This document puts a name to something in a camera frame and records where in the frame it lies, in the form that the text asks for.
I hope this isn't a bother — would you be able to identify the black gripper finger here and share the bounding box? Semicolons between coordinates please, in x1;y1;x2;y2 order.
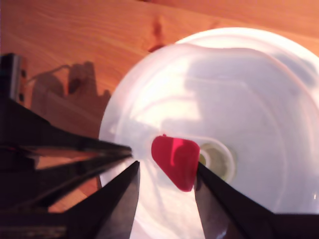
65;160;141;239
0;153;133;210
193;161;278;239
0;97;133;154

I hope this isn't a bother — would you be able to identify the white plate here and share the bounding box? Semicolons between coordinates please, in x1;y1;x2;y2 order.
174;26;319;100

